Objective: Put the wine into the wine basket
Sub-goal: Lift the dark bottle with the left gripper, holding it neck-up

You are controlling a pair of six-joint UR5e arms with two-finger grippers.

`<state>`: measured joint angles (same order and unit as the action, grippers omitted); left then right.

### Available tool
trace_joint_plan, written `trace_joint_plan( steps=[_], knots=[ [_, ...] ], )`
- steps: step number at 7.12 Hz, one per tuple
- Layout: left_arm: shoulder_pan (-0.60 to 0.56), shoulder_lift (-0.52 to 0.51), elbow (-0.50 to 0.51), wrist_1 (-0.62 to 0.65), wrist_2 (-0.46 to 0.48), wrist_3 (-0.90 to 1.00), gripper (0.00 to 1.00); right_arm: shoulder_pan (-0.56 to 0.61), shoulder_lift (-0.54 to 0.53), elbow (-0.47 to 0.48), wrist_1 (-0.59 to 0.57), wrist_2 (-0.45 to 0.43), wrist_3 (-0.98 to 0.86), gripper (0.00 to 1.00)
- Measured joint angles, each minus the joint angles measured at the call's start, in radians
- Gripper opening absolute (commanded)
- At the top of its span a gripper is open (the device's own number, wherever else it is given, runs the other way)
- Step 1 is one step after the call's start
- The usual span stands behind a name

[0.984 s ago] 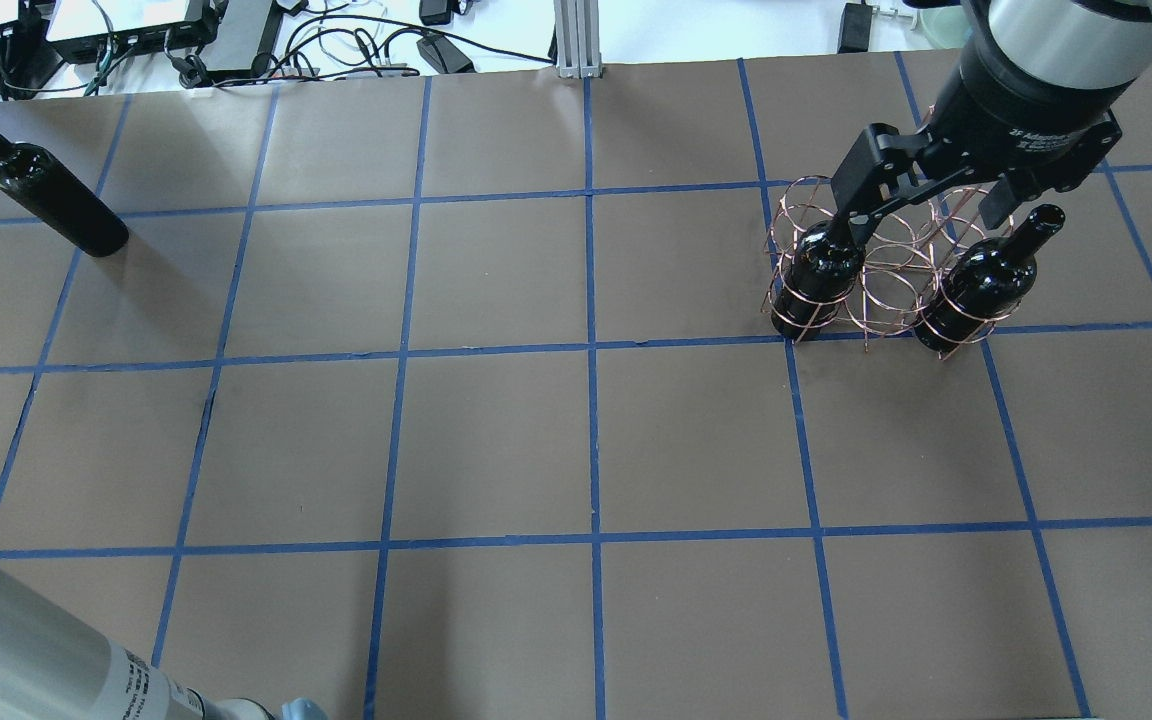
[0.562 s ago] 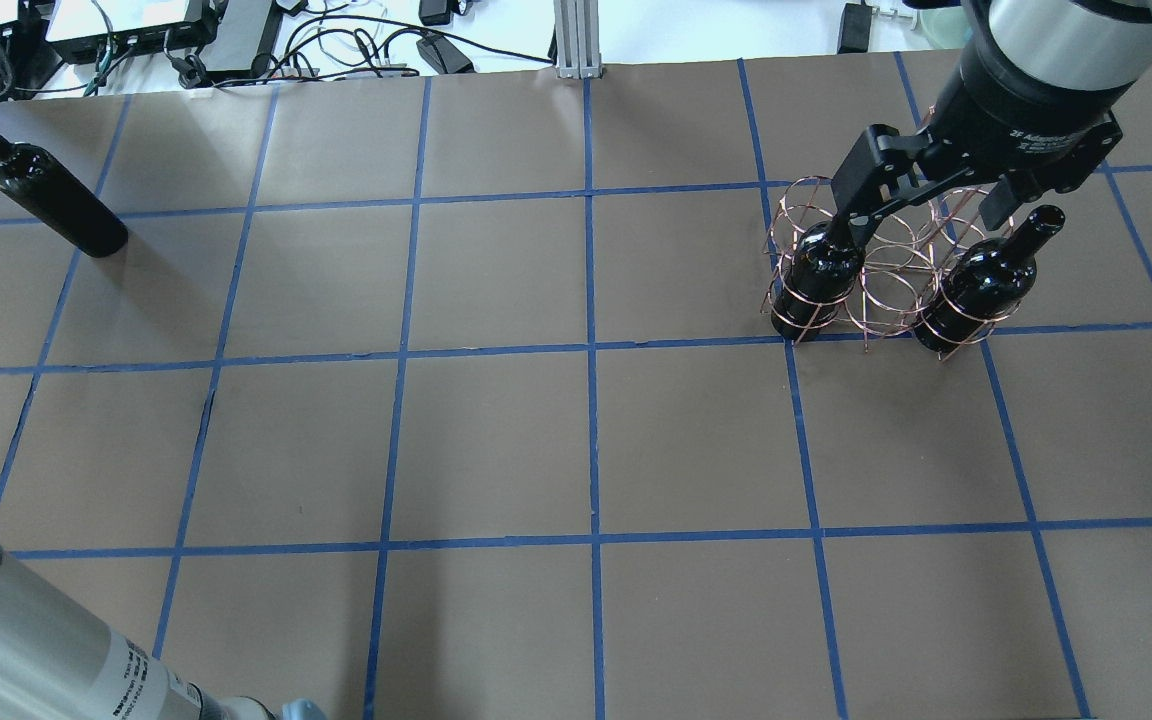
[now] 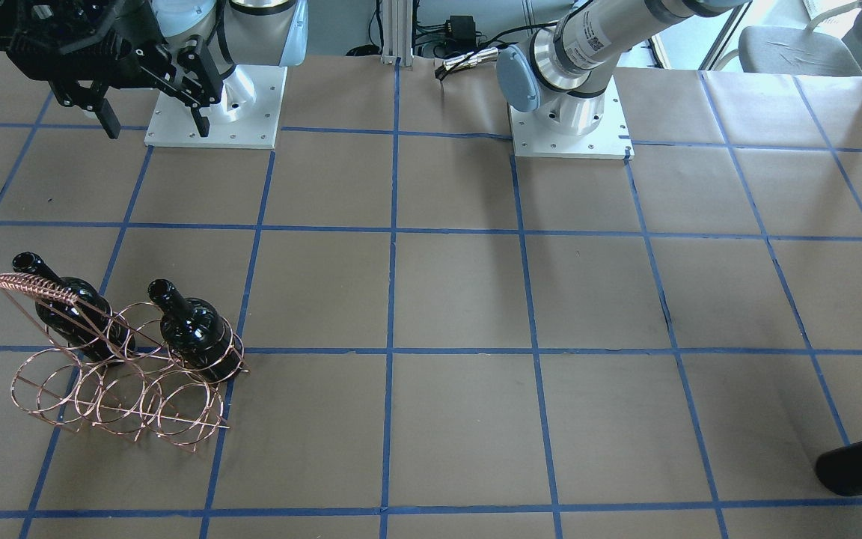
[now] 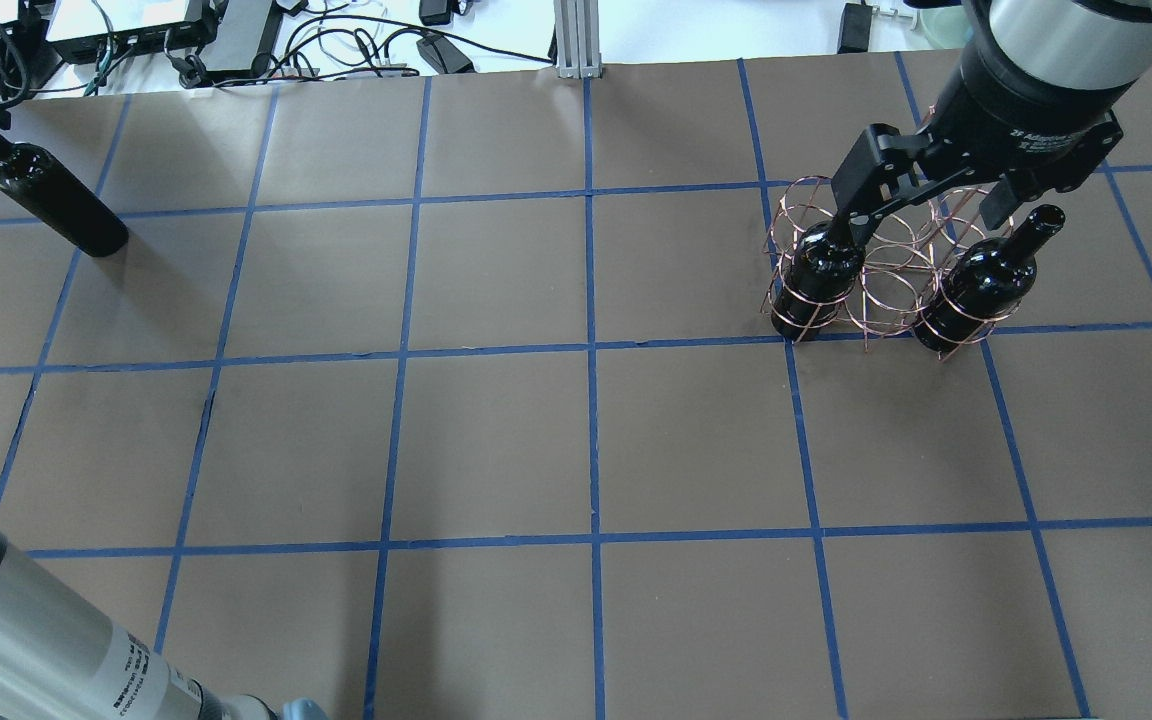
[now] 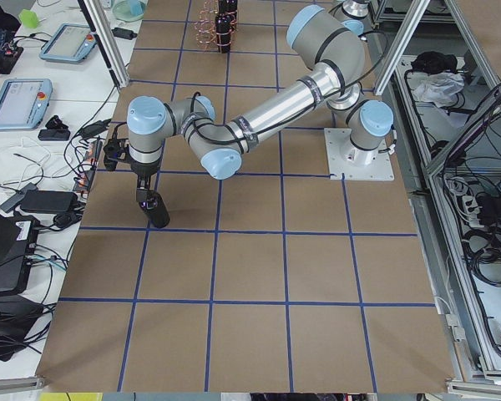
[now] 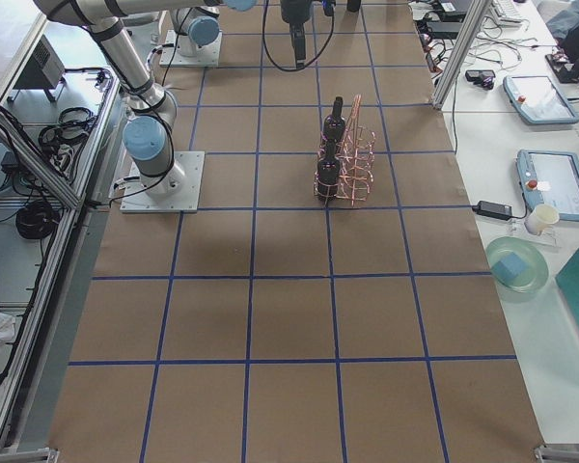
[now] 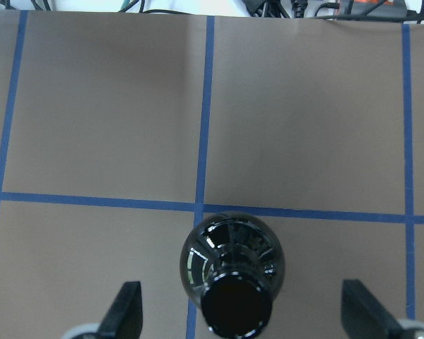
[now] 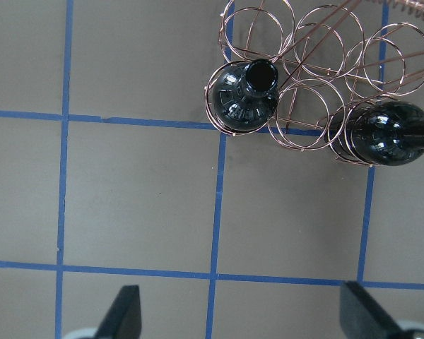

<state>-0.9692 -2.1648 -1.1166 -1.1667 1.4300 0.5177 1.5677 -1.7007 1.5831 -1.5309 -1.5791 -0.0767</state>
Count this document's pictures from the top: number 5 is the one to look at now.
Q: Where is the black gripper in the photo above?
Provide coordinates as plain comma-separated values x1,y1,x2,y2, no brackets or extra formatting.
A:
130,160,158,204

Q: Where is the blue teach pendant near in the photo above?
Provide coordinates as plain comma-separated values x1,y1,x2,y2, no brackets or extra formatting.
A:
0,79,53,131

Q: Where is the black power brick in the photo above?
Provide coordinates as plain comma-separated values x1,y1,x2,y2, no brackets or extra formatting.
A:
20,190,77,214

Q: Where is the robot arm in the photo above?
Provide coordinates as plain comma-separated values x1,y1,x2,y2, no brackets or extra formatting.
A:
329,0,370,22
124,1,393,203

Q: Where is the aluminium frame post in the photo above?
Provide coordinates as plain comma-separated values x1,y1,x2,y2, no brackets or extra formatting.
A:
78,0,129,89

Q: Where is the green glass plate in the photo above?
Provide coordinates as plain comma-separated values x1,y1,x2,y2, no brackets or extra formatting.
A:
112,0,147,23

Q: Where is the dark wine bottle in basket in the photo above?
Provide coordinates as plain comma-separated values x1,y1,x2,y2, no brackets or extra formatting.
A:
215,13,233,53

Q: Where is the black power adapter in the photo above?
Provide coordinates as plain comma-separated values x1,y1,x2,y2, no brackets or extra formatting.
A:
112,27,137,40

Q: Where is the crumpled white cloth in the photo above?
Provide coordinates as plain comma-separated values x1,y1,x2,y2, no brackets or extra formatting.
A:
412,72,464,108

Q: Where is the copper wire wine basket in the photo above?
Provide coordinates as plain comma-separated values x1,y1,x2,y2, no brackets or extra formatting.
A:
195,0,238,52

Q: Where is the blue teach pendant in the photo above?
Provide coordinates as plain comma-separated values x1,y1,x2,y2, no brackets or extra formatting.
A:
39,23,96,63
0,79,53,131

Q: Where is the dark wine bottle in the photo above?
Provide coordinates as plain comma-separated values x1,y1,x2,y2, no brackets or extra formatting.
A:
215,13,233,53
138,190,170,228

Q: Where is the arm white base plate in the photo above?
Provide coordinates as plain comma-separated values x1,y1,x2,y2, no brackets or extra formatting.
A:
324,128,394,181

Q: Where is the blue foam cube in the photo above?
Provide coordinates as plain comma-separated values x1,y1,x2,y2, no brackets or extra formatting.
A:
127,0,144,17

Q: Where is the blue teach pendant far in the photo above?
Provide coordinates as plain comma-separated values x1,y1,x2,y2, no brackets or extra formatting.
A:
39,23,96,63

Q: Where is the black laptop computer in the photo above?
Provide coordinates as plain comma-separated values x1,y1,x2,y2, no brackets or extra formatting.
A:
0,215,39,296

